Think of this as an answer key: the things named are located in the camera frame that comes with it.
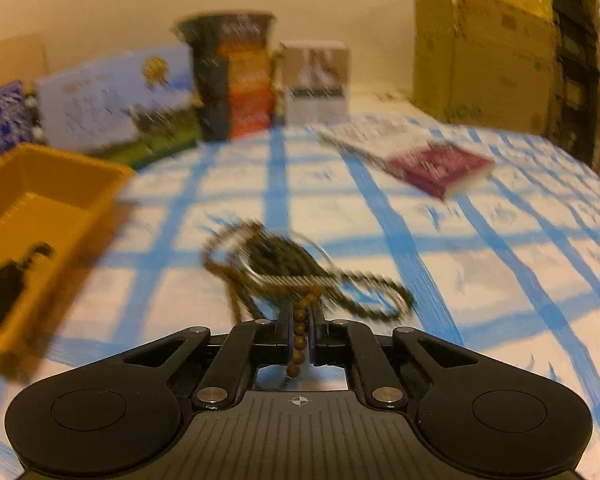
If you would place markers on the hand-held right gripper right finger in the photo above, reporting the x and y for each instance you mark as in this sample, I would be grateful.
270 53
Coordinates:
317 340

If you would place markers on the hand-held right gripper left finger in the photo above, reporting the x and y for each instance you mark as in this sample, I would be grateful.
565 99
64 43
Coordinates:
286 335

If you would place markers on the yellow plastic tray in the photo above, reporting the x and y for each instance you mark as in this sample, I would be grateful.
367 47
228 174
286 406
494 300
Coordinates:
55 180

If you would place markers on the blue checked tablecloth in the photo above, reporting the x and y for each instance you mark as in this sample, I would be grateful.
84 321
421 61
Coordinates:
480 285

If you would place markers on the white and maroon book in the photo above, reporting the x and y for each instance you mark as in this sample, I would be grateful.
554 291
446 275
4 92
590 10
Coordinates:
430 165

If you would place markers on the small white product box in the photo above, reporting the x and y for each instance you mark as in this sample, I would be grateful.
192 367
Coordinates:
315 85

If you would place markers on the black orange snack bag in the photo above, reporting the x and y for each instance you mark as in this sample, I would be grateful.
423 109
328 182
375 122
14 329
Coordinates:
230 77

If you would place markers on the black hair clip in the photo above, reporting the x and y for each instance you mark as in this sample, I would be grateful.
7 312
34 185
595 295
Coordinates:
5 285

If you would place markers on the green and white milk box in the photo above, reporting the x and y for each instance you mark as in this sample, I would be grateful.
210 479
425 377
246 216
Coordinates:
95 105

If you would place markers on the large open cardboard box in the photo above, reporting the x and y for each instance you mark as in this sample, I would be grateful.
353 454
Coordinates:
490 70

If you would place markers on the blue cartoon milk carton box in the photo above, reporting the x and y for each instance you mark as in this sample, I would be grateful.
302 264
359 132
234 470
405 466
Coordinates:
5 120

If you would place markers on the black folding cart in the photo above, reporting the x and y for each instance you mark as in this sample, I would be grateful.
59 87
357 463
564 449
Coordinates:
575 60

